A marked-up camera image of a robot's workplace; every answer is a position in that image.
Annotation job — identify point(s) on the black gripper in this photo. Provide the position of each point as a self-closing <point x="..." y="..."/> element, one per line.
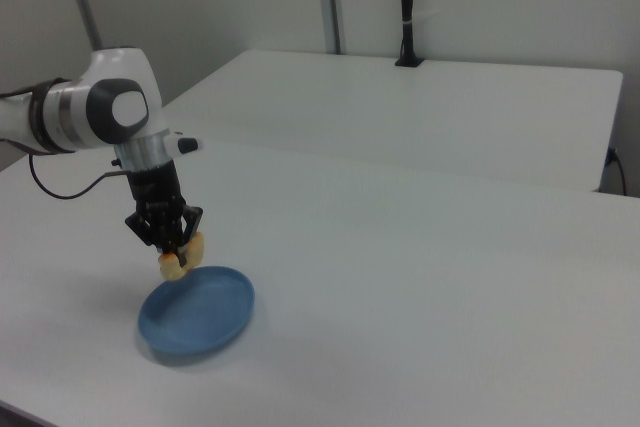
<point x="155" y="192"/>

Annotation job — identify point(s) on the bread with orange topping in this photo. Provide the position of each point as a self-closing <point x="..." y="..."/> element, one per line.
<point x="172" y="269"/>

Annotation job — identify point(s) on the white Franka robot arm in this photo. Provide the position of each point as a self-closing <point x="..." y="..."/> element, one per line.
<point x="100" y="107"/>

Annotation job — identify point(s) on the blue oval plate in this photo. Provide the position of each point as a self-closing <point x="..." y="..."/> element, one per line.
<point x="200" y="312"/>

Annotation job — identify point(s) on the black pole with base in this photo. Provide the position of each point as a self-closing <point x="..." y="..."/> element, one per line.
<point x="409" y="7"/>

